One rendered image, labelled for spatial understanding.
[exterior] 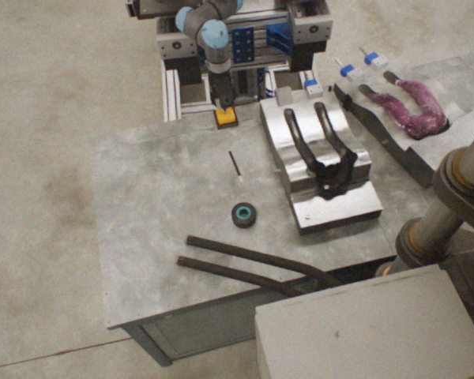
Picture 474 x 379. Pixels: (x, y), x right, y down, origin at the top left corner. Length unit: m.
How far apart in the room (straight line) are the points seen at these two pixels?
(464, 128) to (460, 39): 1.72
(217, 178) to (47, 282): 1.19
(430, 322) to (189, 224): 0.95
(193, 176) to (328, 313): 0.99
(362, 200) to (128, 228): 0.75
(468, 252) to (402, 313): 0.31
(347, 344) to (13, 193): 2.33
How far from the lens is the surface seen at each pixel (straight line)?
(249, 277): 1.39
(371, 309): 0.75
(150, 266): 1.51
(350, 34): 3.28
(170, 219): 1.57
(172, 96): 2.64
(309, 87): 1.71
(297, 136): 1.62
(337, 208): 1.51
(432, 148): 1.63
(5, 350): 2.50
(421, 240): 0.98
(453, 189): 0.79
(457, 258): 1.03
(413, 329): 0.76
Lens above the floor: 2.18
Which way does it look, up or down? 60 degrees down
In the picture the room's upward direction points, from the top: 5 degrees counter-clockwise
